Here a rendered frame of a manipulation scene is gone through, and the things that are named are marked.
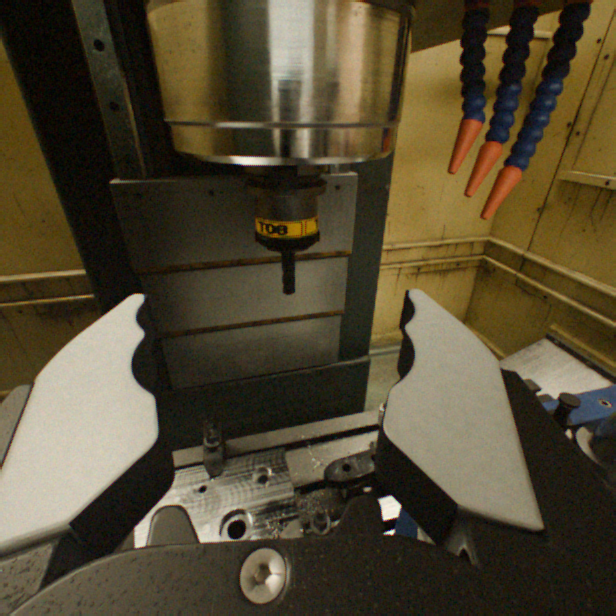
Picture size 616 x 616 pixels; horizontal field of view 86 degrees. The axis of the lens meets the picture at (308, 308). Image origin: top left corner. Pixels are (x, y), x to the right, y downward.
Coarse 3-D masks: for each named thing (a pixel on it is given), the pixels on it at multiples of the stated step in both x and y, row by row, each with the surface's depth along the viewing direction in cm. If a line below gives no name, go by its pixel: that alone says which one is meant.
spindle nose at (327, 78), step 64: (192, 0) 15; (256, 0) 14; (320, 0) 14; (384, 0) 16; (192, 64) 16; (256, 64) 15; (320, 64) 16; (384, 64) 17; (192, 128) 18; (256, 128) 17; (320, 128) 17; (384, 128) 19
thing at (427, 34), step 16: (128, 0) 33; (432, 0) 32; (448, 0) 32; (464, 0) 32; (496, 0) 32; (512, 0) 32; (544, 0) 32; (560, 0) 32; (144, 16) 38; (416, 16) 37; (432, 16) 37; (448, 16) 37; (496, 16) 37; (416, 32) 45; (432, 32) 45; (448, 32) 44; (416, 48) 55
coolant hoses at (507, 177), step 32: (480, 0) 22; (576, 0) 21; (480, 32) 22; (512, 32) 22; (576, 32) 22; (480, 64) 23; (512, 64) 23; (480, 96) 24; (512, 96) 24; (544, 96) 23; (480, 128) 25; (480, 160) 25; (512, 160) 25
